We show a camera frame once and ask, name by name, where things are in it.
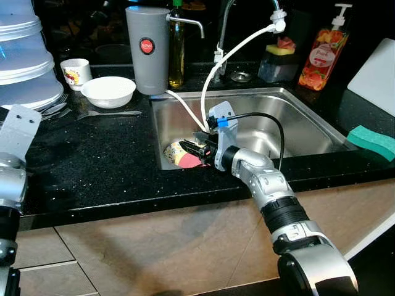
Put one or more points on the pink yellow patterned cup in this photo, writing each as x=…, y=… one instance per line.
x=176, y=155

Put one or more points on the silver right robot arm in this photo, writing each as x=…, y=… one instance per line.
x=271, y=191

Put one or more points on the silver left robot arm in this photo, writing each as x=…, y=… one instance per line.
x=9, y=185

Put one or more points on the chrome kitchen faucet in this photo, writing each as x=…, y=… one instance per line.
x=223, y=37

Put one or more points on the round chrome sink hole cap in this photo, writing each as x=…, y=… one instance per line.
x=241, y=76

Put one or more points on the oil bottle with green cap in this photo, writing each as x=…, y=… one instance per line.
x=177, y=61

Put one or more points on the steel fork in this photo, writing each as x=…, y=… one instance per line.
x=111, y=113
x=55, y=102

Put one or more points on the stainless steel sink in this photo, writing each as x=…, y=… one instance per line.
x=296, y=123

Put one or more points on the grey cylindrical water dispenser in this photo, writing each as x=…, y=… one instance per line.
x=147, y=61

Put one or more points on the white bowl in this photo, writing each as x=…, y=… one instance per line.
x=108, y=91

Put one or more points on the dark sponge holder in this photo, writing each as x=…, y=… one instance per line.
x=276, y=68

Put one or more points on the yellow sponge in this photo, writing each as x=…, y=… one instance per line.
x=279, y=50

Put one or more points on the red scouring pad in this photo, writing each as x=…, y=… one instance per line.
x=286, y=42

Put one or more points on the white printed mug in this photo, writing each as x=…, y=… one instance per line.
x=75, y=75

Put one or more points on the orange dish soap pump bottle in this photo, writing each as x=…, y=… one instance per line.
x=322, y=58

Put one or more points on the green sponge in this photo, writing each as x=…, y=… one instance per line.
x=373, y=143

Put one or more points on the white cutting board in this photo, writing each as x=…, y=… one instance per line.
x=376, y=80

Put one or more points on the white stacked plastic container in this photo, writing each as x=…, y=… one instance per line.
x=24, y=61

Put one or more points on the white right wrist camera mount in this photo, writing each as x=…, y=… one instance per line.
x=222, y=117

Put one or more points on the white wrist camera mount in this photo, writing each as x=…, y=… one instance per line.
x=18, y=129
x=222, y=117

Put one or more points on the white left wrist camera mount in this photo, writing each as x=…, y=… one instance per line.
x=18, y=129

